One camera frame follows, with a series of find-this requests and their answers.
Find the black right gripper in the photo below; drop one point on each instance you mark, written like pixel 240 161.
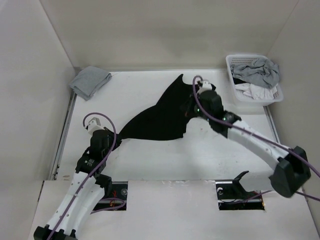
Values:
pixel 199 97

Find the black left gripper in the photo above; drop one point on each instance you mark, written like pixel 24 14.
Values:
pixel 118 141

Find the black tank top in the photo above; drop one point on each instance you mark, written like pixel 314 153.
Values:
pixel 167 119

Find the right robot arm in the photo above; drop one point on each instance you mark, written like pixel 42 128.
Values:
pixel 290 167

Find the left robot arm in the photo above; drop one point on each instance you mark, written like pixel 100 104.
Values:
pixel 87 188

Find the crumpled white tank top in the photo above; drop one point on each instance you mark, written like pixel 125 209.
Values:
pixel 256 92

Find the crumpled grey tank top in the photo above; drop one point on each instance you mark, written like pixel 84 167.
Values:
pixel 261 72

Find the folded grey tank top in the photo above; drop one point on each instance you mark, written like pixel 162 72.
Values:
pixel 89 81

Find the white plastic laundry basket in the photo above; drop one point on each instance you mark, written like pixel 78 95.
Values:
pixel 239 98

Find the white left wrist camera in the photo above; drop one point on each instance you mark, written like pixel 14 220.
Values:
pixel 93 125

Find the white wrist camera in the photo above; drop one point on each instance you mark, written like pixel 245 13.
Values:
pixel 93 125
pixel 204 85

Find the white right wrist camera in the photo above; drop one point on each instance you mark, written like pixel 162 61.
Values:
pixel 204 85

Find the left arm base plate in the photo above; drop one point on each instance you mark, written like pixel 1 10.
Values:
pixel 115 199

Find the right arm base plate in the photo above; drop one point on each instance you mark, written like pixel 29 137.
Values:
pixel 231 197

